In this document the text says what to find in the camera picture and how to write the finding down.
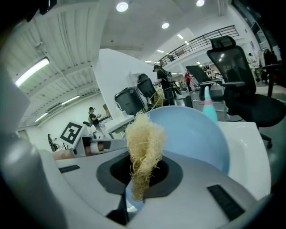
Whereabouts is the white ceramic sink basin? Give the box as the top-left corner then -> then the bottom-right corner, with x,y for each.
217,121 -> 273,201

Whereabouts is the black bin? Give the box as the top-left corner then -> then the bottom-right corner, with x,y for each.
114,87 -> 148,117

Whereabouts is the big light blue plate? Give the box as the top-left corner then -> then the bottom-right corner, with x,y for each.
125,106 -> 231,212

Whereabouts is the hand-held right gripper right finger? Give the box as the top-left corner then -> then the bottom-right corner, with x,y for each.
125,156 -> 270,229

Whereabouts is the person's left forearm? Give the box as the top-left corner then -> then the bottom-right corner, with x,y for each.
52,149 -> 76,161

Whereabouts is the yellow wire basket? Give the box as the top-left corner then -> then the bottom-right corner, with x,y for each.
143,89 -> 165,112

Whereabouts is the tube ceiling light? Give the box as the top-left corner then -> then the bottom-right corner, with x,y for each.
60,94 -> 81,106
34,112 -> 49,123
14,56 -> 50,88

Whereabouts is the black mesh office chair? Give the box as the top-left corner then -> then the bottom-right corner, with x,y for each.
206,35 -> 282,148

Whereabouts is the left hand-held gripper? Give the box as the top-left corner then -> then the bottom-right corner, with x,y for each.
59,121 -> 129,157

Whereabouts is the black armrest office chair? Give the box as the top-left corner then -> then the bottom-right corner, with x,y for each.
185,65 -> 224,101

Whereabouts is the teal plastic bottle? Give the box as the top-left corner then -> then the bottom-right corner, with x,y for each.
199,86 -> 219,125

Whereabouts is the yellow sponge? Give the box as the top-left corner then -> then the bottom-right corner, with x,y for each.
125,112 -> 167,202

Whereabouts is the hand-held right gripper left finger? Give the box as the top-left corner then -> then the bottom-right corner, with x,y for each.
39,147 -> 132,217

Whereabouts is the black table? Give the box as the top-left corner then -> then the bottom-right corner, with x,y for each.
261,63 -> 286,98

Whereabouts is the black balcony railing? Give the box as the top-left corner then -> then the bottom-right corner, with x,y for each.
159,25 -> 240,66

